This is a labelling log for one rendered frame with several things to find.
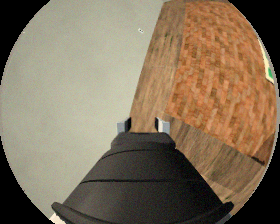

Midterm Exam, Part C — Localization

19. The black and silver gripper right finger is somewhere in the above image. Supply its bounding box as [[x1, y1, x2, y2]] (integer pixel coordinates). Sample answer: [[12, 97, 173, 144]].
[[155, 117, 170, 135]]

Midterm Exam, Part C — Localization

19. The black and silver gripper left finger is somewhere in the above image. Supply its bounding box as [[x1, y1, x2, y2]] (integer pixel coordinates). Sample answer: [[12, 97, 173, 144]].
[[117, 117, 131, 135]]

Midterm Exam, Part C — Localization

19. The green and cream chessboard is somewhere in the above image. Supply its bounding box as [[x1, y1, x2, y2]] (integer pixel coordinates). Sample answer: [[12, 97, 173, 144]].
[[258, 39, 274, 84]]

